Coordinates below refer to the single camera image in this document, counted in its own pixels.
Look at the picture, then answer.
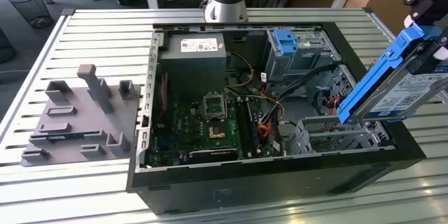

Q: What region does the hard disk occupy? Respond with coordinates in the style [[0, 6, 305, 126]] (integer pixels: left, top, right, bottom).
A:
[[337, 23, 448, 125]]

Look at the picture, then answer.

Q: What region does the red disk wire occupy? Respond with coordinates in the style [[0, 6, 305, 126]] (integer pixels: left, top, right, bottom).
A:
[[326, 97, 342, 116]]

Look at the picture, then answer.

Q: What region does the black disk wire blue tag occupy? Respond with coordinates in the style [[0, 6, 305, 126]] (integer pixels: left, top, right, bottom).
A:
[[313, 86, 332, 116]]

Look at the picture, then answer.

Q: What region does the black RAM slot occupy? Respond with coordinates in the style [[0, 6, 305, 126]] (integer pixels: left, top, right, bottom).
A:
[[234, 97, 253, 158]]

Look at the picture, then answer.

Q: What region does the blue drive bay latch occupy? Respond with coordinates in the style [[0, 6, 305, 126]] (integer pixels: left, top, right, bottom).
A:
[[274, 29, 298, 57]]

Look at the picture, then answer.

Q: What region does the metal optical drive cage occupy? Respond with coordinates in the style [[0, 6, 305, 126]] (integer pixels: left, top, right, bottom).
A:
[[264, 29, 342, 90]]

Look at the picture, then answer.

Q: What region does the black RAM stick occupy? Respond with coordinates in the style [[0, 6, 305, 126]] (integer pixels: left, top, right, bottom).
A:
[[244, 100, 261, 154]]

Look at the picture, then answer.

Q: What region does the metal socket cover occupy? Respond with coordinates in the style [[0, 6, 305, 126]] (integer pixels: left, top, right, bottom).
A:
[[202, 91, 228, 120]]

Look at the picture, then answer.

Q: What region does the CPU socket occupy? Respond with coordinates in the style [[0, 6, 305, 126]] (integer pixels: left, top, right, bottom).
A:
[[206, 122, 228, 140]]

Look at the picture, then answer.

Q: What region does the grey power supply unit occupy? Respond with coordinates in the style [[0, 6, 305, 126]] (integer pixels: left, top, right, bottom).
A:
[[158, 33, 228, 96]]

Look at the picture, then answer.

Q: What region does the black PC case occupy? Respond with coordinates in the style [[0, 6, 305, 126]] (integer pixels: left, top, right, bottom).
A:
[[125, 21, 426, 216]]

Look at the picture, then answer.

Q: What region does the black graphics card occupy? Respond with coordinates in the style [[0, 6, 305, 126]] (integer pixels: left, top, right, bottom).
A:
[[188, 147, 240, 163]]

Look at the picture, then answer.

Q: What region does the green motherboard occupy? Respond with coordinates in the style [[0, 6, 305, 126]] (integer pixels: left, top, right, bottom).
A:
[[146, 87, 281, 168]]

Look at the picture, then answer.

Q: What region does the grey parts rack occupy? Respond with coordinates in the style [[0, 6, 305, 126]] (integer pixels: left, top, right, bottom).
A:
[[20, 63, 142, 168]]

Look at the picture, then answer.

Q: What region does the RAM stick on rack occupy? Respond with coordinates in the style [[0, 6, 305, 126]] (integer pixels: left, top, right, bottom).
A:
[[46, 134, 82, 141]]

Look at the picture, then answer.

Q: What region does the black mesh wastebasket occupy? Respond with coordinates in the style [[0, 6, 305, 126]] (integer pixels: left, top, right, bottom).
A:
[[6, 0, 53, 28]]

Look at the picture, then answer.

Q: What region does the black sleeved cable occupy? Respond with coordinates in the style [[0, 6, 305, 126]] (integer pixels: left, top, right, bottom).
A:
[[274, 63, 346, 103]]

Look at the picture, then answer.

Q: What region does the multicoloured wire bundle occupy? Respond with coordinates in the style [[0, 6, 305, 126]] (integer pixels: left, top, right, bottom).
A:
[[260, 100, 286, 125]]

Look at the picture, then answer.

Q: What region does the yellow wire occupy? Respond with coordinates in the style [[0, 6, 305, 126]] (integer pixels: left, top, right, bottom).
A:
[[225, 52, 254, 88]]

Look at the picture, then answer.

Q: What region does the orange wire bundle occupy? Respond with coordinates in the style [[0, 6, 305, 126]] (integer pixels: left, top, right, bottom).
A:
[[257, 125, 277, 140]]

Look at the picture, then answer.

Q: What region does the thin red wire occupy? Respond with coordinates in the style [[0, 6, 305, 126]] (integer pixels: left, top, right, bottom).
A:
[[157, 73, 169, 123]]

